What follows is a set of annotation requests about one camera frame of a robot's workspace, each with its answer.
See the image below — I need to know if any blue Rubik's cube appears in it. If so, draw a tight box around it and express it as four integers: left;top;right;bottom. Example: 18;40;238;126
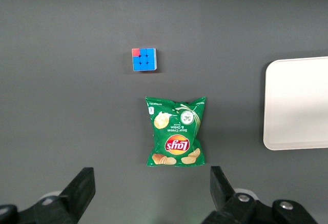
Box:
131;47;158;72

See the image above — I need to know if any green Lay's chips bag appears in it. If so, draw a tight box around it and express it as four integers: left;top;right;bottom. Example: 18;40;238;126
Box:
145;95;207;168

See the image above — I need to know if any beige plastic tray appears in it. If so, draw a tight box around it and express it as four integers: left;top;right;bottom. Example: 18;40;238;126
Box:
262;56;328;151

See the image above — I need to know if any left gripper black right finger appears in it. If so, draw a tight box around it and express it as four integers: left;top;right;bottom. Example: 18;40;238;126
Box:
201;166;319;224

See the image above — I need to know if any dark grey table mat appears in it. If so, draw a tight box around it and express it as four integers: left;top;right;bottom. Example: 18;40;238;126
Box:
0;0;328;224

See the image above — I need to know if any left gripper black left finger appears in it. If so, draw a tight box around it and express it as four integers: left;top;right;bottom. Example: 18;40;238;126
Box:
0;167;96;224

